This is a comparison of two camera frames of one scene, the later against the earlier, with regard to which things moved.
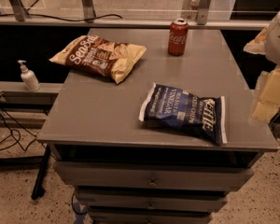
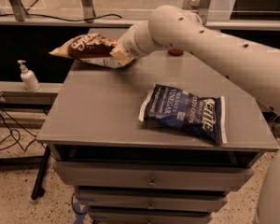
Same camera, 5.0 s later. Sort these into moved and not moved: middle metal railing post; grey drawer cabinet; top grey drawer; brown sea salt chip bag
Moved: brown sea salt chip bag
Not moved: middle metal railing post; top grey drawer; grey drawer cabinet
